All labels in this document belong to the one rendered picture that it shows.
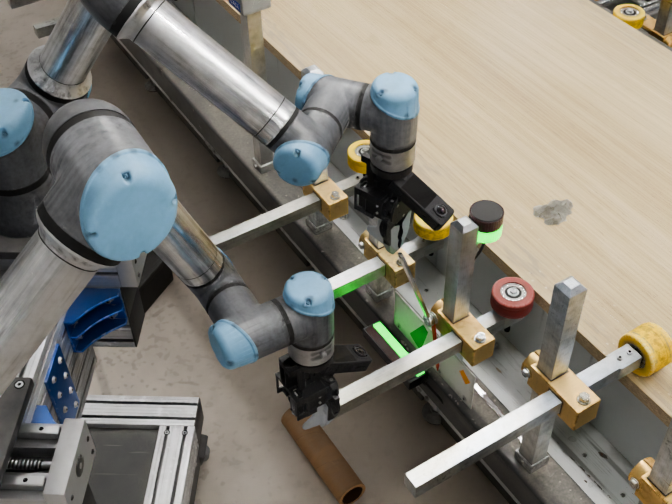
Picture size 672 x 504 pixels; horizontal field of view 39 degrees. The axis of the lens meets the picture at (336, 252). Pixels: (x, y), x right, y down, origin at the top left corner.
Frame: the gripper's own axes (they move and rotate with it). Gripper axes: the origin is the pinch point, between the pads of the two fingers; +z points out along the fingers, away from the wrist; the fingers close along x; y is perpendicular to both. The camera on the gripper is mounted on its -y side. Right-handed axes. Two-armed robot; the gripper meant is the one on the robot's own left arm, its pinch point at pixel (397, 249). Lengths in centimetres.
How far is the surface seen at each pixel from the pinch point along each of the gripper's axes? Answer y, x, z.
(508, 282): -16.2, -14.2, 10.3
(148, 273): 103, -21, 92
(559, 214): -15.2, -36.0, 9.9
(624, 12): 8, -116, 12
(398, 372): -10.0, 12.7, 15.0
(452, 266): -9.9, -2.9, 0.5
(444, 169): 11.7, -35.5, 11.7
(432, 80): 32, -62, 12
